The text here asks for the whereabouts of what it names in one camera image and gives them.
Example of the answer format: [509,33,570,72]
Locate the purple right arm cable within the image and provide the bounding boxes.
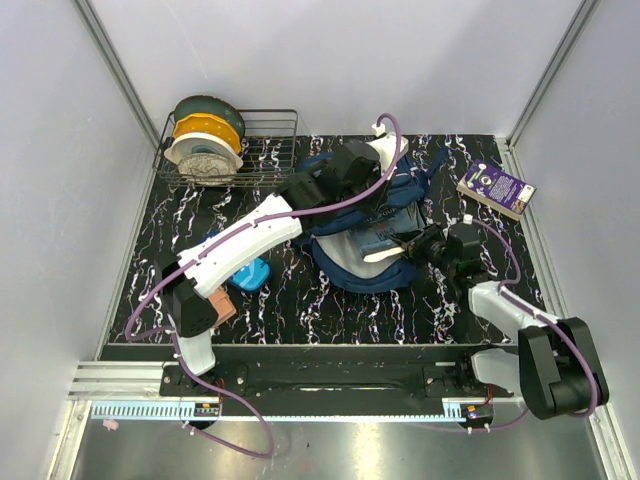
[469,217,601,435]

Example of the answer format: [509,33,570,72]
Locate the purple paperback book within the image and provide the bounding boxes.
[456,160,537,221]

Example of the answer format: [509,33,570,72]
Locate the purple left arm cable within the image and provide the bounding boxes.
[124,112,404,459]

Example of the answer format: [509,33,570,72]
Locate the dark green plate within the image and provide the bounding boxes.
[173,95,246,138]

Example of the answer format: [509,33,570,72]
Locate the yellow plate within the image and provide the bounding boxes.
[173,112,242,153]

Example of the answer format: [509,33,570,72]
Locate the navy blue student backpack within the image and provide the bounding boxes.
[296,147,449,294]

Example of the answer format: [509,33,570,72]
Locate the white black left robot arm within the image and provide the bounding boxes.
[156,134,407,396]

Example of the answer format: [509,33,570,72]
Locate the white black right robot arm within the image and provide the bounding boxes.
[392,216,609,420]

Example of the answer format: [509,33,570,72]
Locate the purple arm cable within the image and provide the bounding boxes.
[469,217,601,435]
[124,112,404,459]

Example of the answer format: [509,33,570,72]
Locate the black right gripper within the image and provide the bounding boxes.
[386,221,457,275]

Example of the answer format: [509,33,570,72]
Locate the speckled grey plate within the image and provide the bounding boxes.
[177,153,237,187]

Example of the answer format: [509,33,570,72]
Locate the dark wire dish rack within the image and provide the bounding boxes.
[153,109,299,188]

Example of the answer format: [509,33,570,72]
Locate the small pink eraser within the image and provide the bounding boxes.
[102,419,119,431]

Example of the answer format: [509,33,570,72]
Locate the dark blue paperback book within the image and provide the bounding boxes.
[350,202,425,263]

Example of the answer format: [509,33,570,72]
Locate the blue patterned pencil case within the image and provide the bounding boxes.
[220,257,271,293]

